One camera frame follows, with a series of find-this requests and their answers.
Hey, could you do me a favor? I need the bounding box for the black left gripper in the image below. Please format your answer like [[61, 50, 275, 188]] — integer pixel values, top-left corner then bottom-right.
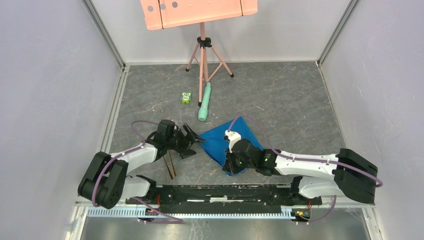
[[166, 123, 205, 159]]

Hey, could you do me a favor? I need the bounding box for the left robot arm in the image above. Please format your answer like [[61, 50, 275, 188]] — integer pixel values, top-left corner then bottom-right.
[[77, 119, 205, 209]]

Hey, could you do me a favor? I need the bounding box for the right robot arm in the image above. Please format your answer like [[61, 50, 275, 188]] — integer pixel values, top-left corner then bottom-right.
[[223, 138, 383, 204]]

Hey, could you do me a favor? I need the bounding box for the gold spoon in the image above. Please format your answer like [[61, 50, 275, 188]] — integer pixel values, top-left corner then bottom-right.
[[168, 151, 177, 178]]

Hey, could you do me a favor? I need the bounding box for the gold fork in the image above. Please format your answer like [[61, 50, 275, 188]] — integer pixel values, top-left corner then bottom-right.
[[162, 156, 174, 180]]

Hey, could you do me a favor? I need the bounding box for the mint green flashlight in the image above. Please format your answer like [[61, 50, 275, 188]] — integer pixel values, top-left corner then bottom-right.
[[197, 82, 212, 122]]

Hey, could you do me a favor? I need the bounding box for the green owl toy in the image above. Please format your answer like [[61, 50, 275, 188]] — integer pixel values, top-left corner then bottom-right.
[[180, 92, 192, 105]]

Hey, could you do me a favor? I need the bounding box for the pink music stand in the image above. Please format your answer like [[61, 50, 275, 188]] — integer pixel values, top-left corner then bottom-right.
[[140, 0, 258, 106]]

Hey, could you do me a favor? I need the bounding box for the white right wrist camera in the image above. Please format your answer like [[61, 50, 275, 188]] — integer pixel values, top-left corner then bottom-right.
[[224, 130, 242, 153]]

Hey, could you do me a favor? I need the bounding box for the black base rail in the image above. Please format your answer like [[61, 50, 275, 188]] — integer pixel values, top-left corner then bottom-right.
[[141, 184, 323, 214]]

